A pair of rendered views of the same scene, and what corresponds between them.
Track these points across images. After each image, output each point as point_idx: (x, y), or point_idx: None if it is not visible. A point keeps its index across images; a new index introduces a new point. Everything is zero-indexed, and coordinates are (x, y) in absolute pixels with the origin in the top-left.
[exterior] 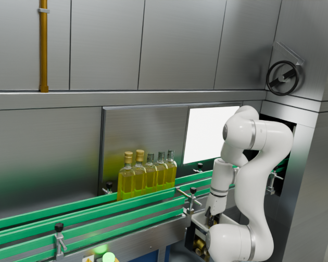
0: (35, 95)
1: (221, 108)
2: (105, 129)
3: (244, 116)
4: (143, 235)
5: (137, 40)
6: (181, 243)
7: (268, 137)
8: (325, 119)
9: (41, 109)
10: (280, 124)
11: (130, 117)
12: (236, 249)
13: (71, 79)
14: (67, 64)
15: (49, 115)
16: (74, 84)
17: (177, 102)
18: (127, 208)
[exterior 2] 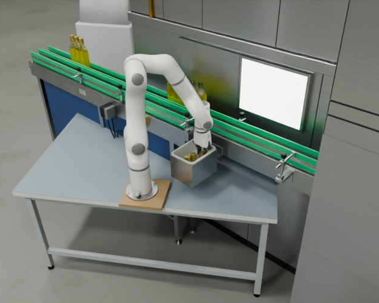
0: (147, 18)
1: (280, 70)
2: (178, 50)
3: (144, 58)
4: (157, 122)
5: None
6: (219, 169)
7: (124, 71)
8: (348, 131)
9: (153, 27)
10: (132, 67)
11: (193, 48)
12: (124, 134)
13: (163, 12)
14: (162, 2)
15: (156, 31)
16: (165, 15)
17: (230, 48)
18: (163, 104)
